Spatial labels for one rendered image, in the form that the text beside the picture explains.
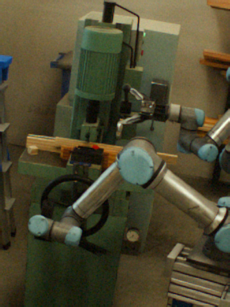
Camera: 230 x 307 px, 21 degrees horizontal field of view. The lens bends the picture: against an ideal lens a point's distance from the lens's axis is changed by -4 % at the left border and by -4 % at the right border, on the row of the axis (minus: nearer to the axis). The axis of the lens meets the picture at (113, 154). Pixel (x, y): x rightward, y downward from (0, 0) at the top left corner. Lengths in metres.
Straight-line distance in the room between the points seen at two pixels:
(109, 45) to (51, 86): 2.60
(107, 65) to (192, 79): 2.43
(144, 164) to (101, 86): 0.72
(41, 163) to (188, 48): 2.50
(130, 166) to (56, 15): 3.16
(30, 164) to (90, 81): 0.45
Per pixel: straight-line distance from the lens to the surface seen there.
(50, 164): 2.74
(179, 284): 2.45
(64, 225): 2.25
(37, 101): 5.26
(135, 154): 2.04
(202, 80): 5.04
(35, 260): 2.95
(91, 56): 2.65
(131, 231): 2.74
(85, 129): 2.77
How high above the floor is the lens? 1.94
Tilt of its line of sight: 21 degrees down
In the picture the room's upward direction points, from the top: 8 degrees clockwise
